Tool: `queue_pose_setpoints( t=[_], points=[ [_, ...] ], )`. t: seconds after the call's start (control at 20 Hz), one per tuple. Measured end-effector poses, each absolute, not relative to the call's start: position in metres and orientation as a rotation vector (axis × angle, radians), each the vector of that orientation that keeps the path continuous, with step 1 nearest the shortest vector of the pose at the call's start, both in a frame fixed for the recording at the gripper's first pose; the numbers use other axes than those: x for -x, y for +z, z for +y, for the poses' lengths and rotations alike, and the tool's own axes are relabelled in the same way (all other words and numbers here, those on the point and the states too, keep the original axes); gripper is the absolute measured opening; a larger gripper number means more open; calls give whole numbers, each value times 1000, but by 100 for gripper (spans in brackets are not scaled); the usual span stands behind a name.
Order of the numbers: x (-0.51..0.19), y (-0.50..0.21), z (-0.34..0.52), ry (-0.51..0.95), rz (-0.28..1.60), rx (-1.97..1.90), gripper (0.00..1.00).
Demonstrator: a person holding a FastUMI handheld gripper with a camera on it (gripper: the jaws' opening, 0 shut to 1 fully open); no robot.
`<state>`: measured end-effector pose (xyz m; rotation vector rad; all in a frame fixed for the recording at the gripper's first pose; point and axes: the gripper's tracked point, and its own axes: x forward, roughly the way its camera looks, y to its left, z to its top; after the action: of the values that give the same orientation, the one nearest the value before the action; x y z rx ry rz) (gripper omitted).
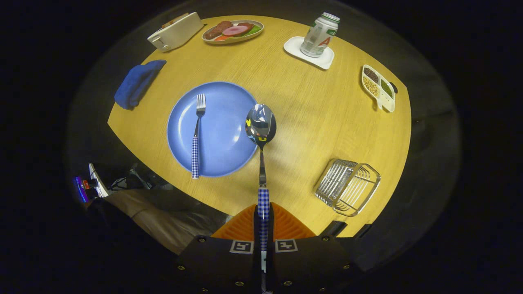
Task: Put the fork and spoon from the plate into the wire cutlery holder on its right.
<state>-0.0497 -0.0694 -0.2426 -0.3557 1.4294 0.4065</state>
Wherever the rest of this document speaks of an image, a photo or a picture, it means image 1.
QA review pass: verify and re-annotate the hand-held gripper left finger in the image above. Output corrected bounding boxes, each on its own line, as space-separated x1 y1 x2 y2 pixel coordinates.
176 203 262 294

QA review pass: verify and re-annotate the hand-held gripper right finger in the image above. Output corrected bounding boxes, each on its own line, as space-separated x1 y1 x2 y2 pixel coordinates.
265 202 364 294

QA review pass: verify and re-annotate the blue checkered handle fork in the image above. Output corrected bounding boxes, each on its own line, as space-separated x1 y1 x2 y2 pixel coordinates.
191 94 206 179

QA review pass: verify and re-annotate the blue checkered handle spoon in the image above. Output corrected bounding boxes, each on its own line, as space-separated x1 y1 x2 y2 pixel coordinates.
245 103 277 273

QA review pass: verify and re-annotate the person's brown trouser leg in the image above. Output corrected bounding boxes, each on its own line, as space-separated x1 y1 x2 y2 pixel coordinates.
102 189 229 254

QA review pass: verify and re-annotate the round blue plate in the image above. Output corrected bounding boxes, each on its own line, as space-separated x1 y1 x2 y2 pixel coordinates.
167 81 260 178

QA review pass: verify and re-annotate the white power strip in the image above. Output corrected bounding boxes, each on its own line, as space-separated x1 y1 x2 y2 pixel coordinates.
89 163 109 198

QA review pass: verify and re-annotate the colourful lit device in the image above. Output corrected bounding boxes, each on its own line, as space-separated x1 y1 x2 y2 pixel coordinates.
74 176 91 203

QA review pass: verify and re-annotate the white divided bean dish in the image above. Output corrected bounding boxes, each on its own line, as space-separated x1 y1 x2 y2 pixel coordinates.
361 65 396 113

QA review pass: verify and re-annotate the blue folded cloth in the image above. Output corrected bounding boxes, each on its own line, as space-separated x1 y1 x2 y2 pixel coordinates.
114 60 167 110

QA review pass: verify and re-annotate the white square coaster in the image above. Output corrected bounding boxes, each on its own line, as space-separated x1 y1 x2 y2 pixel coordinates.
283 36 335 70

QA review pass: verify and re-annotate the small white drink bottle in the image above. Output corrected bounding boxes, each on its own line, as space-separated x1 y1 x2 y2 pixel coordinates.
300 12 340 58

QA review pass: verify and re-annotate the oval beige food plate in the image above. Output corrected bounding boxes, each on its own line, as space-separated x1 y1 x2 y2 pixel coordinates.
201 20 264 45

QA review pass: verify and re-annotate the white toaster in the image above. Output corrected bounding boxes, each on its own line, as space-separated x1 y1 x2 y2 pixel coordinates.
147 12 204 52

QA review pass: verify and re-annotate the brown meat patty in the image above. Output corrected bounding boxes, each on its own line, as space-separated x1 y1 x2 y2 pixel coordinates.
204 21 233 40

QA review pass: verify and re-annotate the pink ham slice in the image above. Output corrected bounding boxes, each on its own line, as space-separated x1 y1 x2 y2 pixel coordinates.
222 25 248 37

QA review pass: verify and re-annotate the toast slice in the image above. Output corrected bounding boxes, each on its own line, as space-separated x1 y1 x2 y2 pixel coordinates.
161 12 190 28

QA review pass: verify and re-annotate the metal wire cutlery basket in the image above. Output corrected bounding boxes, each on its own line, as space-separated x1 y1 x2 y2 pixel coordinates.
315 159 381 217

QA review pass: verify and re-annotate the tangle of black cables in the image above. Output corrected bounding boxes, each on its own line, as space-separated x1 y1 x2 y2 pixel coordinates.
108 174 141 191

